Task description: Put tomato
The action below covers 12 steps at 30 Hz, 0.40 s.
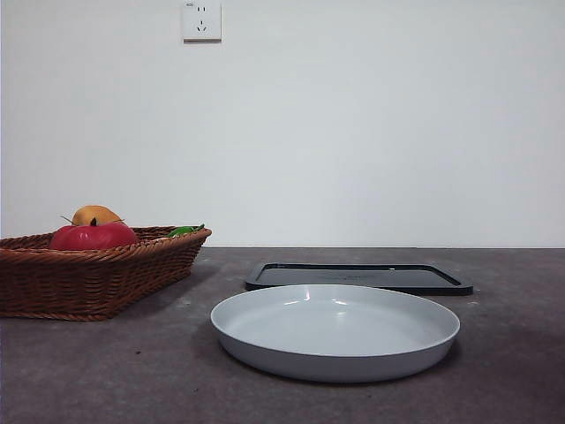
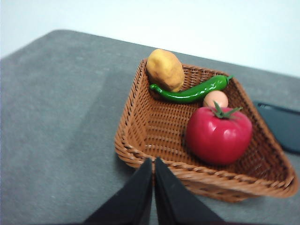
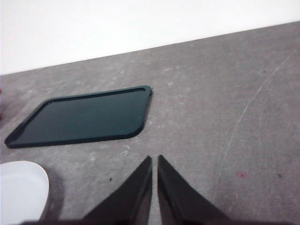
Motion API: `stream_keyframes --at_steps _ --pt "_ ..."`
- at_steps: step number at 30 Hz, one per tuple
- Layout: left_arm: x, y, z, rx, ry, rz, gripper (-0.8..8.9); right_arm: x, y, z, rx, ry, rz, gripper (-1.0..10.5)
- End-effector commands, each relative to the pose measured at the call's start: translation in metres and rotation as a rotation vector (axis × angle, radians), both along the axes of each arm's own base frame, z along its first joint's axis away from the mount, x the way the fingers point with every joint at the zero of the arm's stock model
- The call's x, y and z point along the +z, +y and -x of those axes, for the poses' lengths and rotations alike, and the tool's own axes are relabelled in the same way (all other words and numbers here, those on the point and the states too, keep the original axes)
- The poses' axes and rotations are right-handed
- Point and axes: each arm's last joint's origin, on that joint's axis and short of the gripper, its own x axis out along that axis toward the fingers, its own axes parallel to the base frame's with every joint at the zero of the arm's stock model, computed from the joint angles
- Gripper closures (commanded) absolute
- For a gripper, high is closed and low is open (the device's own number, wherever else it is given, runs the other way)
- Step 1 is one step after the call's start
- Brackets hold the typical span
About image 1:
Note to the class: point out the grey round plate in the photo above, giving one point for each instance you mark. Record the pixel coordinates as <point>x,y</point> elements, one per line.
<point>335,331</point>

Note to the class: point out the brown wicker basket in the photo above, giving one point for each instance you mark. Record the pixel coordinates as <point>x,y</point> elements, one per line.
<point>88,278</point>

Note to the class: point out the black rectangular tray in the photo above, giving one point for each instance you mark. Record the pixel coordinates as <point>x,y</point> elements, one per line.
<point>397,278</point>

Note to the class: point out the white wall socket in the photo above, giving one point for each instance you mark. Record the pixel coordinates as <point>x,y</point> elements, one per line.
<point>202,22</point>

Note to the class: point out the bright green leafy vegetable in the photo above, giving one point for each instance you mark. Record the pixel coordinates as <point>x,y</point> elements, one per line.
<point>181,230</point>

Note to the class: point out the yellow-brown potato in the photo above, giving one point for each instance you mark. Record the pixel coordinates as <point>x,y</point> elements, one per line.
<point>95,213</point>

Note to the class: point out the red tomato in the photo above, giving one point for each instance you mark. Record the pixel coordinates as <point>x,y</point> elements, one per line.
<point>95,237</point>

